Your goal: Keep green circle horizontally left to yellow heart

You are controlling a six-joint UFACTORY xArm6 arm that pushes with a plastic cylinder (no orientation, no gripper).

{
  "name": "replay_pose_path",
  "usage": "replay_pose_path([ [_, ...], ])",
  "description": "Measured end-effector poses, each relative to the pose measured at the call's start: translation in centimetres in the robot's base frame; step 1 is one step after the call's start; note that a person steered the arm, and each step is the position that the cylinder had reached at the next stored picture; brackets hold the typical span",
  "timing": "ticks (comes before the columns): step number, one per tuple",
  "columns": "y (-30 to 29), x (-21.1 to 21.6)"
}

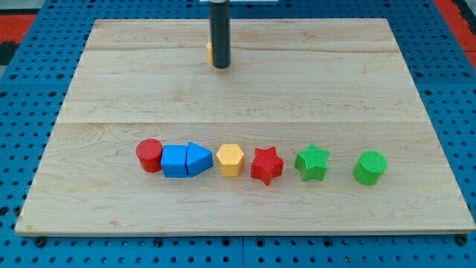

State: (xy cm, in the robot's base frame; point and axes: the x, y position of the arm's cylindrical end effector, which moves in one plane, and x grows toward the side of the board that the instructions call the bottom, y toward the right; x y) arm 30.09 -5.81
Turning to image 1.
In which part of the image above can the green star block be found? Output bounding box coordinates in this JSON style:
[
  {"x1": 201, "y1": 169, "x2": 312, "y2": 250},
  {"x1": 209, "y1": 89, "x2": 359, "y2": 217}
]
[{"x1": 295, "y1": 143, "x2": 330, "y2": 182}]

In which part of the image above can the yellow heart block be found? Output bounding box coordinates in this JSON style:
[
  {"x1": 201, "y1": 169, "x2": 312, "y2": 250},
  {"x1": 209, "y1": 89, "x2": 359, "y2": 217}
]
[{"x1": 206, "y1": 42, "x2": 213, "y2": 64}]

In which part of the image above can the light wooden board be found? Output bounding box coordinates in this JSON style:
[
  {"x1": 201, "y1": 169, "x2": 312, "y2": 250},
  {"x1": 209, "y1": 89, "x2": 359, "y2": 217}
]
[{"x1": 16, "y1": 19, "x2": 475, "y2": 237}]

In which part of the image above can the green cylinder block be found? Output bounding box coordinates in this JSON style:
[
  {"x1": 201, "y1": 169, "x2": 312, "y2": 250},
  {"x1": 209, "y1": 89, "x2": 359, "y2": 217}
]
[{"x1": 353, "y1": 150, "x2": 387, "y2": 186}]

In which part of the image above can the red star block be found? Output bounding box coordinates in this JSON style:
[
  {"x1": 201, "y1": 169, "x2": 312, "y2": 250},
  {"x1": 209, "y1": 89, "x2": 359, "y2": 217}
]
[{"x1": 250, "y1": 147, "x2": 284, "y2": 185}]

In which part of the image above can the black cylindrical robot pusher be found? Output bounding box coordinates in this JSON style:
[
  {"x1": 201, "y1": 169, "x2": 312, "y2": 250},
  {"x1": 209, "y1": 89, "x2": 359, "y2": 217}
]
[{"x1": 208, "y1": 0, "x2": 231, "y2": 68}]

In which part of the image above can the yellow hexagon block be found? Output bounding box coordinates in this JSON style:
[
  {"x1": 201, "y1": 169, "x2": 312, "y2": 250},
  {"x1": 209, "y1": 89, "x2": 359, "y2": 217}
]
[{"x1": 216, "y1": 144, "x2": 245, "y2": 177}]

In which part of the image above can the blue triangle block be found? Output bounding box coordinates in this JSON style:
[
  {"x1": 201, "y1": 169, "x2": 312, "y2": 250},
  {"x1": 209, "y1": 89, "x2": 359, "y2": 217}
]
[{"x1": 186, "y1": 141, "x2": 213, "y2": 177}]

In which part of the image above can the blue cube block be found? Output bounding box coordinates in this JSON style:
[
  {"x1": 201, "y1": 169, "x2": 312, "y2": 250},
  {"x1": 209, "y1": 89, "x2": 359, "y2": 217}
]
[{"x1": 161, "y1": 144, "x2": 188, "y2": 178}]

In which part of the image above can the red cylinder block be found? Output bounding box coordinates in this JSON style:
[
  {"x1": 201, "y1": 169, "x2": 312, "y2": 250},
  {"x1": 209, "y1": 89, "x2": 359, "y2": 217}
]
[{"x1": 135, "y1": 138, "x2": 163, "y2": 173}]

